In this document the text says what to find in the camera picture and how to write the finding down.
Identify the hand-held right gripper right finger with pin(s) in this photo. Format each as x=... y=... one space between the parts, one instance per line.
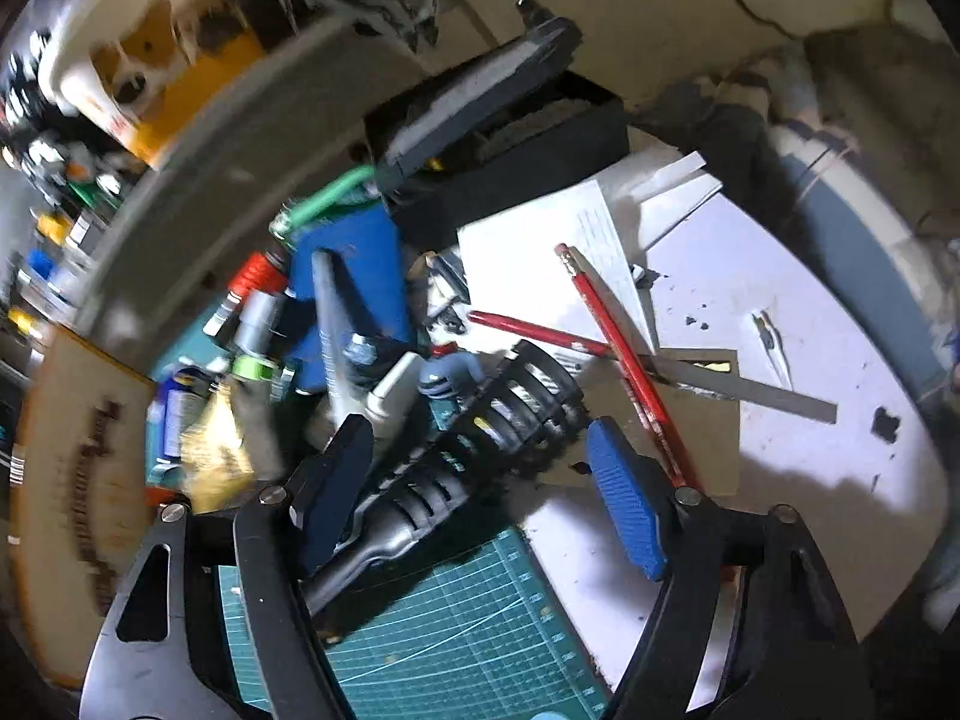
x=626 y=510

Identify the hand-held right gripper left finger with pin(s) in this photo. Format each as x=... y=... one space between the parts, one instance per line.
x=330 y=499

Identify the black ribbed hand tool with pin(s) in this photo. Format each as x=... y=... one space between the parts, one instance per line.
x=450 y=457

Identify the blue and yellow spray can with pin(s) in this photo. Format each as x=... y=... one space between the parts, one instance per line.
x=176 y=412

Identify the cardboard box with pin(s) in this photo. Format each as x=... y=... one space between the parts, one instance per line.
x=67 y=465

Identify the brown cardboard piece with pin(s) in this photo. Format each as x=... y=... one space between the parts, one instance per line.
x=705 y=457

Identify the yellow foil packet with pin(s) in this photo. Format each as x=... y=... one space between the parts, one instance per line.
x=221 y=450

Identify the white tube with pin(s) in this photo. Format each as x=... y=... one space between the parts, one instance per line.
x=394 y=394

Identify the green cutting mat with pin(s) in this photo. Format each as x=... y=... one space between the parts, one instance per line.
x=450 y=615

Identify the large white paper sheet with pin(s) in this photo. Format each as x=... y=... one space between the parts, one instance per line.
x=787 y=465

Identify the small blue figure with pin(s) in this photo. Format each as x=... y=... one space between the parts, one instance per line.
x=446 y=375

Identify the grey flat file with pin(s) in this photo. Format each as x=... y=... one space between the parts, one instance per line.
x=330 y=322

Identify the metal ruler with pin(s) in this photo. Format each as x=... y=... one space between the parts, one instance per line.
x=757 y=390

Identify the red pencil with eraser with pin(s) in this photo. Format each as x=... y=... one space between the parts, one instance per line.
x=615 y=330

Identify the grey cylinder bottle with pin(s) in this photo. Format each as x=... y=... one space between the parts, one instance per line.
x=259 y=319

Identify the small metal tweezers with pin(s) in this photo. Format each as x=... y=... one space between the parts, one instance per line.
x=769 y=341

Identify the blue box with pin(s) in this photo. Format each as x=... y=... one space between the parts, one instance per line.
x=360 y=270

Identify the red-capped bottle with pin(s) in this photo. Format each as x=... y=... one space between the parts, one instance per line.
x=251 y=277

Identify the lined white note paper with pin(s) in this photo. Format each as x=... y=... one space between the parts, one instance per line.
x=540 y=262

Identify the green marker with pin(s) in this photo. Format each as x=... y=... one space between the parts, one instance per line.
x=330 y=199

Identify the white paper strip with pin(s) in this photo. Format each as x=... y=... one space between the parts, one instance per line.
x=667 y=176

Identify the white desk riser shelf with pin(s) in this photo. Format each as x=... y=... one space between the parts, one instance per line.
x=225 y=150

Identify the black open box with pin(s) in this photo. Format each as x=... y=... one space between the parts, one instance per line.
x=570 y=135

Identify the cluster of paint bottles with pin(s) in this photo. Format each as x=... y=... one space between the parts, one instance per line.
x=67 y=187

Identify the black panel light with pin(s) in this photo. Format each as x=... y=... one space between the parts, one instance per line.
x=472 y=90

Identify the white and yellow paper bucket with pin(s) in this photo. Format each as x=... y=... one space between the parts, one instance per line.
x=150 y=37

